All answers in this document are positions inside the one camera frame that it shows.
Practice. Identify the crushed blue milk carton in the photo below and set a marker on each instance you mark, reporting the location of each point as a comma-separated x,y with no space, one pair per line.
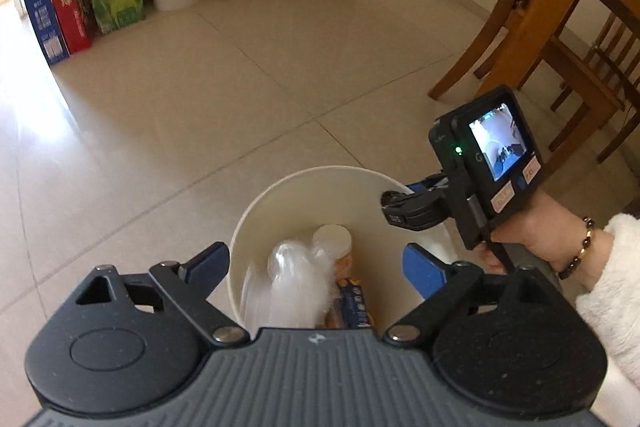
352,307

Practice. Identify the milk tea paper cup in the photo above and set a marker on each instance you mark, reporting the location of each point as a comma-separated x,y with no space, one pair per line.
332,239

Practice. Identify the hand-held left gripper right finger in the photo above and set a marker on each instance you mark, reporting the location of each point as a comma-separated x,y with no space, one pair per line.
422,267

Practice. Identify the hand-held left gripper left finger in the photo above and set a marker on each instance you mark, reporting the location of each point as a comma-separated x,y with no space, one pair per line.
207,262

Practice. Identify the white plastic trash bin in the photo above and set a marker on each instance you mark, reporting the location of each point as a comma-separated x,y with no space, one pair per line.
280,202

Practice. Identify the clear plastic wrap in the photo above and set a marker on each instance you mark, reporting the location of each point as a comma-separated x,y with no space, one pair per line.
295,287

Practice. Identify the person's right hand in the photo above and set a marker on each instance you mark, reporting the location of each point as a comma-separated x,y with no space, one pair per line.
540,232

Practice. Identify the blue carton box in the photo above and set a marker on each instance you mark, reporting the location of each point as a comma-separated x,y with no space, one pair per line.
45,27

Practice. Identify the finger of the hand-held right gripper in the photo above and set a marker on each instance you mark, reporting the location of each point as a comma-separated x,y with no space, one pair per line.
425,184
415,209

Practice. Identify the red carton box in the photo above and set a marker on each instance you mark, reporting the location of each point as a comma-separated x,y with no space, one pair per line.
72,22

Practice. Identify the person's right forearm white sleeve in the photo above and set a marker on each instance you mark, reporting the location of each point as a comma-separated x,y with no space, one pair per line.
615,307

